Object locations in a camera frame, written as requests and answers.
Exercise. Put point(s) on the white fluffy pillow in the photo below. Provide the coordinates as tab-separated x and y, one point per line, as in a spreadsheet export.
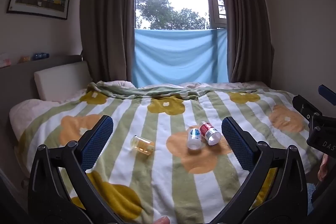
31	113

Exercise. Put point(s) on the clear cup with blue print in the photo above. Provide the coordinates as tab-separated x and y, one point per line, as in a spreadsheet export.
194	138

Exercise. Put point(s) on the orange packet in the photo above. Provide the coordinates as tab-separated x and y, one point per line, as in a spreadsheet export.
25	59

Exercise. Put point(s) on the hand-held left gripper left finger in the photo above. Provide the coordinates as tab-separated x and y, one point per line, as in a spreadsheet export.
95	145

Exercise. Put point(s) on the brown curtain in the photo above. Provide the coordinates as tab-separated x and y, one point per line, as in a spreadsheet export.
109	16
246	19

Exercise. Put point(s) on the striped floral blanket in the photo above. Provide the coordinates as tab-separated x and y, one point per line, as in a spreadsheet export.
157	174

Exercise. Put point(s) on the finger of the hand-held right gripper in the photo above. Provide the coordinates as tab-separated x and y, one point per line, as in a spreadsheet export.
305	106
328	95

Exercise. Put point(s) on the red labelled bottle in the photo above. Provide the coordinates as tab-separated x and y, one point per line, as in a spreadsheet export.
209	132

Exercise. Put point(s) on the person's left hand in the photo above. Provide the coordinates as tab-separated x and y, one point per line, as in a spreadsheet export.
160	220

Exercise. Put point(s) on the person's right hand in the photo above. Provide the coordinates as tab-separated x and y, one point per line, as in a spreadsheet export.
323	169

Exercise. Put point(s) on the grey bed headboard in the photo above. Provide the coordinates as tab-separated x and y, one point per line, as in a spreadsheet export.
18	82

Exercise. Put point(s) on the blue plastic bottle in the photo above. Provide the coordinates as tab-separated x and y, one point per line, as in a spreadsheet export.
40	55

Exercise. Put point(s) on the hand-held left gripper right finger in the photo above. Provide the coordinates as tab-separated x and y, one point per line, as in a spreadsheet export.
236	144

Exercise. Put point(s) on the yellow transparent bottle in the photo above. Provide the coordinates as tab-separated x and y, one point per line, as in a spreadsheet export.
143	145

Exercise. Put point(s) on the light blue cloth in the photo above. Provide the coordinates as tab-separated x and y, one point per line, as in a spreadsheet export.
179	57

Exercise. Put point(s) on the pink box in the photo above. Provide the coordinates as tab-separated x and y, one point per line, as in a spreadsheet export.
4	61

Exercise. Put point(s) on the cream cushion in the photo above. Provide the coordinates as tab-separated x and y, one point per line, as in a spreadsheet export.
61	79

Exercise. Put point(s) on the pale pink bed sheet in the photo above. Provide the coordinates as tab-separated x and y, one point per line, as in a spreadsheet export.
228	85

